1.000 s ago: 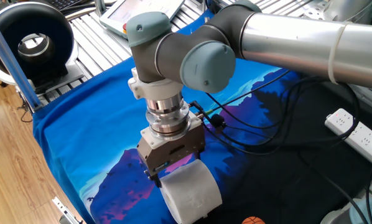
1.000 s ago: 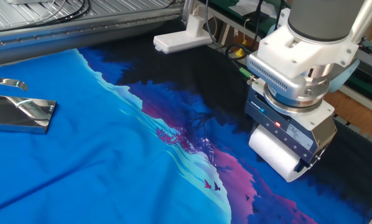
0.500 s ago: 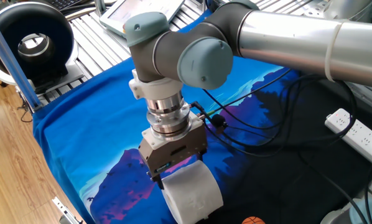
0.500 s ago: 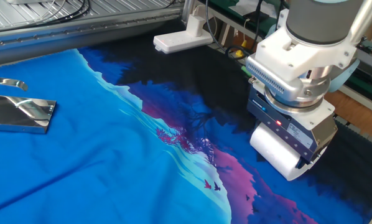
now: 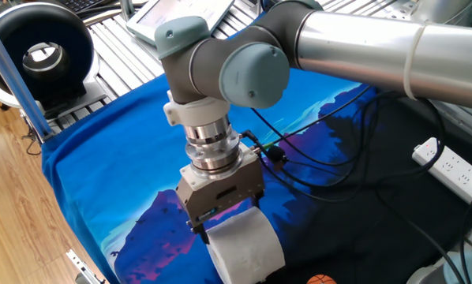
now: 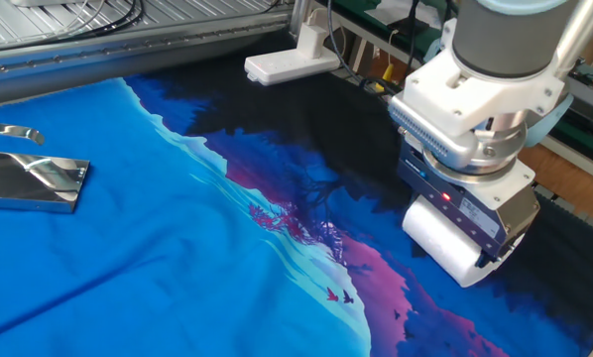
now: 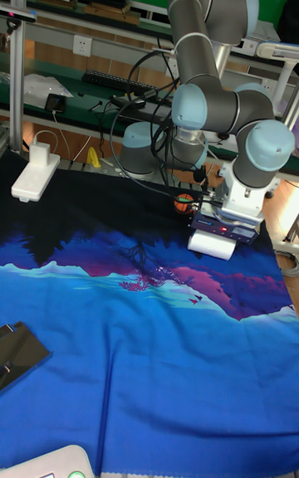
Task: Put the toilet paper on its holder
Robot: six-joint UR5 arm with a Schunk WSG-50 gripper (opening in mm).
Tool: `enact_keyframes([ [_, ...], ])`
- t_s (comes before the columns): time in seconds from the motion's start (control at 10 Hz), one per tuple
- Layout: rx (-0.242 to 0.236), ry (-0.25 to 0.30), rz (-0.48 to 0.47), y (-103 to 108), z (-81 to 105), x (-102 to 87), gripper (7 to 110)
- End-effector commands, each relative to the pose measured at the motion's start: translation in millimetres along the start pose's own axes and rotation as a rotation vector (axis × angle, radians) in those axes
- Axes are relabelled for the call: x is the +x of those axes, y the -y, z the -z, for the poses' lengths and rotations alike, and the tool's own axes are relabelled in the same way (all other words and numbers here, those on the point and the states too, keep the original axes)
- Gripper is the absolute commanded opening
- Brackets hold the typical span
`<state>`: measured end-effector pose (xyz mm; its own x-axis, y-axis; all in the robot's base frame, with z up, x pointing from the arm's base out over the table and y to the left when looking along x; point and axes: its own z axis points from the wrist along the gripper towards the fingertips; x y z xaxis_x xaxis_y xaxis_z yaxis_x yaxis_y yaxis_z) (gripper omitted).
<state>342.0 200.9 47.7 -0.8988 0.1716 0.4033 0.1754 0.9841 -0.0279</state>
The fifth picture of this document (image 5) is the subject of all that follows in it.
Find black keyboard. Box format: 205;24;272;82
56;0;107;13

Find small orange basketball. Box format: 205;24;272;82
305;274;338;284

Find grey Schunk gripper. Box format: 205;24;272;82
175;155;265;245

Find white power strip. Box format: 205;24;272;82
411;136;472;218

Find blue landscape print tablecloth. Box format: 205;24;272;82
41;66;472;284

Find white teach pendant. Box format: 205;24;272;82
125;0;236;47

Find black round ring device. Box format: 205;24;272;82
0;2;101;115

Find metal rail bracket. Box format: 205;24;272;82
65;248;107;284

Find white toilet paper roll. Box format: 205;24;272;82
204;206;287;284

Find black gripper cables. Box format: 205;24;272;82
239;84;446;204

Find aluminium frame post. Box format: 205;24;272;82
0;11;56;143

